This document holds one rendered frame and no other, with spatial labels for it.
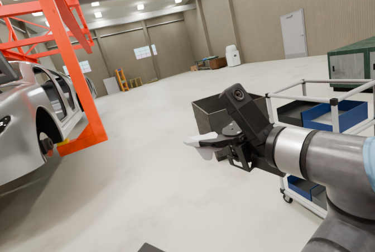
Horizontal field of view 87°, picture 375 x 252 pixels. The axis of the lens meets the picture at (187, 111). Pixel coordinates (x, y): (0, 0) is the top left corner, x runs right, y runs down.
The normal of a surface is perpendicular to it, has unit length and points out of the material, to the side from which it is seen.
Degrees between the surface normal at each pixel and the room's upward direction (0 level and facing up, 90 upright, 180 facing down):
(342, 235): 0
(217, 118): 90
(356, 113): 90
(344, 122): 90
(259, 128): 60
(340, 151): 37
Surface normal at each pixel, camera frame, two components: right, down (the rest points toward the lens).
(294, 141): -0.65, -0.58
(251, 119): 0.30, -0.38
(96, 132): 0.37, 0.14
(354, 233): -0.14, -0.90
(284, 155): -0.84, 0.00
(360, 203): -0.59, 0.36
